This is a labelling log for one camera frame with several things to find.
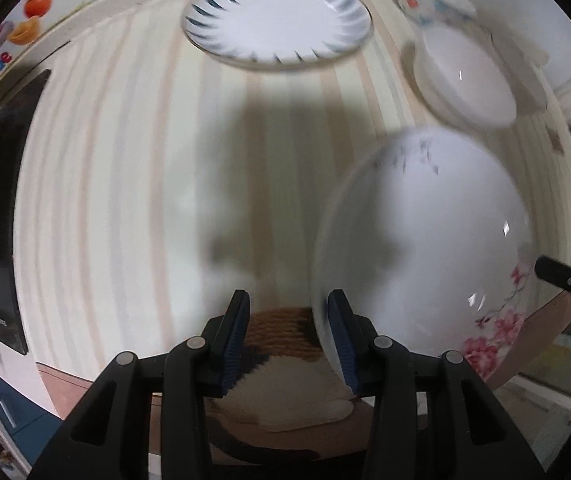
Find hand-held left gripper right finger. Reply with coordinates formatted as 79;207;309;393
326;288;549;480

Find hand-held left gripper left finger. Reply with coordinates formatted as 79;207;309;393
28;288;252;480

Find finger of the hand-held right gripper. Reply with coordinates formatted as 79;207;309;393
534;255;571;318

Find large white plate pink flowers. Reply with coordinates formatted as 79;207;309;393
310;125;539;398

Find plain white bowl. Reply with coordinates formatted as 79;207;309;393
412;24;517;128

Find white plate with blue dashes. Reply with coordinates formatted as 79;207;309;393
180;0;373;68

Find frosted glass sliding door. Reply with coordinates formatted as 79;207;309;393
510;305;571;421

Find striped tablecloth with cat print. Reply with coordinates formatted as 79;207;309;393
13;0;571;433

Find blue cabinet drawer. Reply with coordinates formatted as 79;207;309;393
0;355;61;443

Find orange slice wall sticker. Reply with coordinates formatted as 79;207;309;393
8;17;41;45

